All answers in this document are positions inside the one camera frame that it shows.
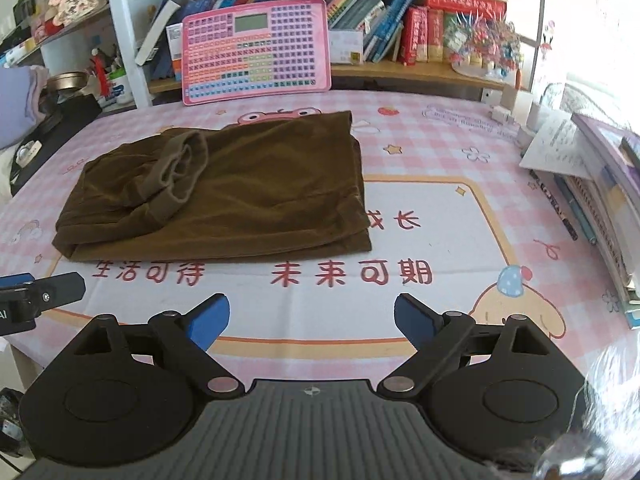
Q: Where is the blue and orange box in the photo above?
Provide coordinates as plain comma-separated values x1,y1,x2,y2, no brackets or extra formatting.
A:
165,22,187,82

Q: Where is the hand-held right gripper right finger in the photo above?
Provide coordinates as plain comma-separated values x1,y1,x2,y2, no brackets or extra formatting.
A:
377,294,557,402

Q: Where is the round golden tin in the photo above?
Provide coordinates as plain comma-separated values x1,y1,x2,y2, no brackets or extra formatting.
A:
46,72,92,95

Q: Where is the row of upright books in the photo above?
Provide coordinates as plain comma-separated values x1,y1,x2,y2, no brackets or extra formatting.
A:
187,0,417,65

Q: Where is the small white card box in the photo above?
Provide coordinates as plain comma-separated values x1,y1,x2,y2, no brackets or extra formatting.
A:
327,30,364,66

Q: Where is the wooden bookshelf with white frame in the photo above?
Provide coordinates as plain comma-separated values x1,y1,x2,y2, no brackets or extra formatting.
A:
0,0,547,109

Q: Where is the white printed paper sheet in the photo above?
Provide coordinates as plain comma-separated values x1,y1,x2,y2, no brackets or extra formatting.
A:
519,109,592,179

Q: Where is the colourful paper flower ornament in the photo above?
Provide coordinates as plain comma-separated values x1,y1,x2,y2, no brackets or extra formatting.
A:
444,11,522,80

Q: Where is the blue pen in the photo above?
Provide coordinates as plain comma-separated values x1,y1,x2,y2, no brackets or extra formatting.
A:
554,175,599,247

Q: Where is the pink printed tablecloth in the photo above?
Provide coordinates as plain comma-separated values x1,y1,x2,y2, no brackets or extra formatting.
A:
0,89,636,376

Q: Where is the thick red book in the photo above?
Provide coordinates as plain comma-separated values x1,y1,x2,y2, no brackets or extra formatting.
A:
400,5,430,67

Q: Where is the white leaning book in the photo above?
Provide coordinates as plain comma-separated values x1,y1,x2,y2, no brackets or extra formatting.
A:
134,0,182,67

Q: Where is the black pen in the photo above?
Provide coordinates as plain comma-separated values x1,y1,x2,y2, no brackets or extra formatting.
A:
529,169,579,242

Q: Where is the group of small white boxes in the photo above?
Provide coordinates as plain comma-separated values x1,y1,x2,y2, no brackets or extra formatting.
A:
481,87,541,147

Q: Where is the black bag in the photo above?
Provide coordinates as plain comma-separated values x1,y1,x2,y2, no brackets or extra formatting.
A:
9,94,103,197

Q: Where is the stack of books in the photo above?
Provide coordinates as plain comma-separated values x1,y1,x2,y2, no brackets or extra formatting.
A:
529,111,640,330

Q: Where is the brown velvet garment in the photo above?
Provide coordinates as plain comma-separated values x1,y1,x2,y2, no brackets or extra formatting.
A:
52,111,373,262

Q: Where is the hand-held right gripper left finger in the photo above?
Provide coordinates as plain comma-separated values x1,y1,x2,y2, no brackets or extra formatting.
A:
70,294,246,402

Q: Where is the pink toy learning tablet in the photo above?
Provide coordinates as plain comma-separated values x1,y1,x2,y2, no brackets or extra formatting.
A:
181,0,333,107

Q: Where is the white pen holder cup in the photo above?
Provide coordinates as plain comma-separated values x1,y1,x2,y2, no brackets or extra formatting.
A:
96,67,135,109

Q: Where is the wristwatch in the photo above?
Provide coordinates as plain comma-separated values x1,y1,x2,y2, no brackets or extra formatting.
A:
16,141,42,167

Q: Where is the red and yellow book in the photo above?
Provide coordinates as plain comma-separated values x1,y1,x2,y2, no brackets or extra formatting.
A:
427,8,447,65

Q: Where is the purple cloth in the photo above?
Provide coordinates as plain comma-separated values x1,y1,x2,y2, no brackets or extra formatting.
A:
0,66,49,150

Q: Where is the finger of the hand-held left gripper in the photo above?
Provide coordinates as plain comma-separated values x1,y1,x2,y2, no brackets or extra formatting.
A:
0,273,35,291
28,272,86,309

